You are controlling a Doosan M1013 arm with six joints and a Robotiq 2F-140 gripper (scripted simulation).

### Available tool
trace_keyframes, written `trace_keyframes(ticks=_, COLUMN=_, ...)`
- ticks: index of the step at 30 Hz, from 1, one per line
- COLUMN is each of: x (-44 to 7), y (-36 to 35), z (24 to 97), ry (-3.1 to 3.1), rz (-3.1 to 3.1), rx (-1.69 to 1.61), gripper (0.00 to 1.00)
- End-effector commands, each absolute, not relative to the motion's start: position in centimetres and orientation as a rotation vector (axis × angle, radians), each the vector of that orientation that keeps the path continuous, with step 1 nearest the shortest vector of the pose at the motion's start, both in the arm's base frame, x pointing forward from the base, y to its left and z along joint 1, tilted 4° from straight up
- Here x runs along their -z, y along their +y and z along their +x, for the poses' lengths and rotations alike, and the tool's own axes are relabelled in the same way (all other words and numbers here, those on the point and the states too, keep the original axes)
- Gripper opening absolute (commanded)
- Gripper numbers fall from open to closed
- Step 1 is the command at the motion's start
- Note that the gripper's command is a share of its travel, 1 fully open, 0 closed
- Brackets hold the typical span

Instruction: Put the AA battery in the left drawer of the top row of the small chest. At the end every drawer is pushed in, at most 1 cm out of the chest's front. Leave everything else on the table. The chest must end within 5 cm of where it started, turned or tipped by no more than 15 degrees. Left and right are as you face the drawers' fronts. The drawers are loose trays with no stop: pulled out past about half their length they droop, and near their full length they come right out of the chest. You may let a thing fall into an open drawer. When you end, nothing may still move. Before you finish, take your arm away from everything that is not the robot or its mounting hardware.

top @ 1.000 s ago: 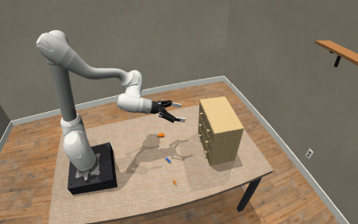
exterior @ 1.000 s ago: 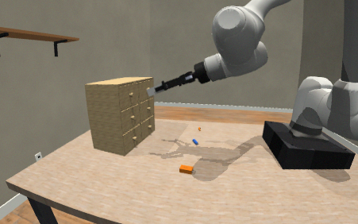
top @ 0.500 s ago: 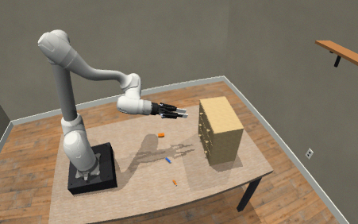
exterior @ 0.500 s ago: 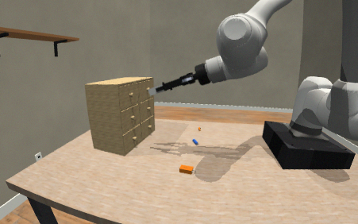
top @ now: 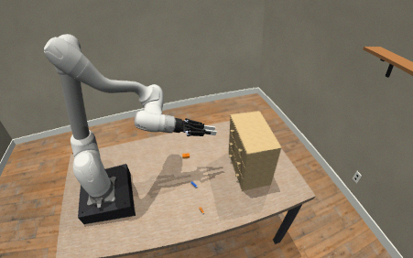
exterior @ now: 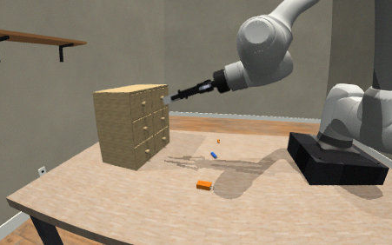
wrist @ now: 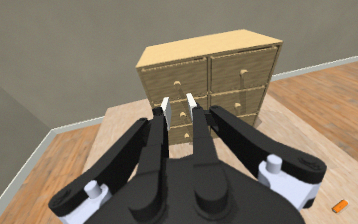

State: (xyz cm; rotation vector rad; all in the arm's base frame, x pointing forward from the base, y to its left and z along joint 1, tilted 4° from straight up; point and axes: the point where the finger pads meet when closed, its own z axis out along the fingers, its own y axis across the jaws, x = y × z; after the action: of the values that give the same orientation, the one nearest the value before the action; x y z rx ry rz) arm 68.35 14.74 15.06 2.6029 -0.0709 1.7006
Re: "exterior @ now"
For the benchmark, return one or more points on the brown wooden drawer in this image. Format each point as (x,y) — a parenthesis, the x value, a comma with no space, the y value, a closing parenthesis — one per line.
(144,151)
(160,118)
(157,96)
(142,128)
(161,138)
(137,101)

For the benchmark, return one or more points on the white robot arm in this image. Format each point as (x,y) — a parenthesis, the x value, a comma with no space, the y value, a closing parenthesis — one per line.
(262,50)

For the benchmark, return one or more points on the small wooden chest of drawers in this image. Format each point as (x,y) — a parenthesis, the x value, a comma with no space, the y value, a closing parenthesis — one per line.
(114,125)

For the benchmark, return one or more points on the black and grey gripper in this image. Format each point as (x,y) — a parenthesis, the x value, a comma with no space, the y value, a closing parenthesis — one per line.
(219,82)

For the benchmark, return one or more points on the orange rectangular block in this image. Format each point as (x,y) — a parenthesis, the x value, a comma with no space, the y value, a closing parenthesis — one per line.
(204,185)

